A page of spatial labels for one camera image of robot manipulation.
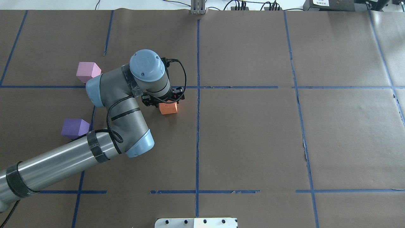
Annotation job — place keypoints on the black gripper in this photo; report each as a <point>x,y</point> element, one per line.
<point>150,101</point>

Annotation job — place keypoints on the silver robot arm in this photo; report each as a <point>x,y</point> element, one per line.
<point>145,76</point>

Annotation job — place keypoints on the orange foam cube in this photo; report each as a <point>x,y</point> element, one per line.
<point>166,109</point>

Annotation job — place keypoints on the pink foam cube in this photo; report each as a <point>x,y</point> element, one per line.
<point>87,71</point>

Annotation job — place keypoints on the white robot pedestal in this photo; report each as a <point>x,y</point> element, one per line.
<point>196,223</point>

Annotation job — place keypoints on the purple foam cube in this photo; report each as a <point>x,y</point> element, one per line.
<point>73,128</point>

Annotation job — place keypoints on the aluminium frame post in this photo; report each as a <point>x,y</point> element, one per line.
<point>198,7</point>

